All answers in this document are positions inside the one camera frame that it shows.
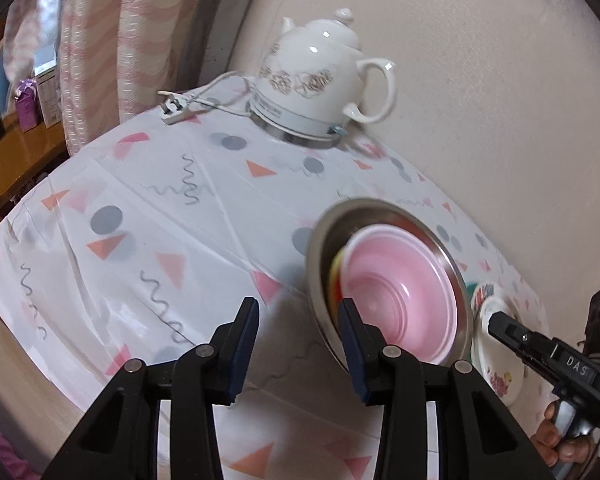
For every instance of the yellow plastic bowl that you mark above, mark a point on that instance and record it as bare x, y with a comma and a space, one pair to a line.
334, 290

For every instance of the stainless steel bowl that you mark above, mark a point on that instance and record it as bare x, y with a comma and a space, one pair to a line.
335, 228

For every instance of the wooden side table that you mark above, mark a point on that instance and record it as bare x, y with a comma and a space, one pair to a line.
23, 155

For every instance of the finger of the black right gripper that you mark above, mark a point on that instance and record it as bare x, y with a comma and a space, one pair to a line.
533, 348

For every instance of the person's right hand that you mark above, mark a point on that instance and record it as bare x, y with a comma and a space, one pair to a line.
554, 448

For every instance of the white floral plate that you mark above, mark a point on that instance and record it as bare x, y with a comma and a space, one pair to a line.
498, 365

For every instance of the white patterned tablecloth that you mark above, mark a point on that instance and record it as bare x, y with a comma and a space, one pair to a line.
152, 235

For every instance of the white ceramic electric kettle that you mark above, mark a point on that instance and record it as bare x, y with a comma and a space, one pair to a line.
311, 82

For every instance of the large white patterned plate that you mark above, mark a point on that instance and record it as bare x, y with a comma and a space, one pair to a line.
489, 298

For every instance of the white carton box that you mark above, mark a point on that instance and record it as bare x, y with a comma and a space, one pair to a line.
45, 74

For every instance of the red and pink plastic bowl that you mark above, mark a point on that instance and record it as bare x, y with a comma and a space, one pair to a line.
399, 286

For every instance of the purple box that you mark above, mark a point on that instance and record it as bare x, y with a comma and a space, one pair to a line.
26, 105

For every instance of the turquoise plastic plate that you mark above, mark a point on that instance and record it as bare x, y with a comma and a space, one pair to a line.
471, 287

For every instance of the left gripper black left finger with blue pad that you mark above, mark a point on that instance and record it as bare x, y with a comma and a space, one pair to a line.
117, 437

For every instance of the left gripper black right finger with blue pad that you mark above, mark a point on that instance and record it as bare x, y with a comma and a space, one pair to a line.
478, 438

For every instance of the pink striped curtain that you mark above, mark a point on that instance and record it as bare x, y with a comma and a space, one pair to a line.
113, 56

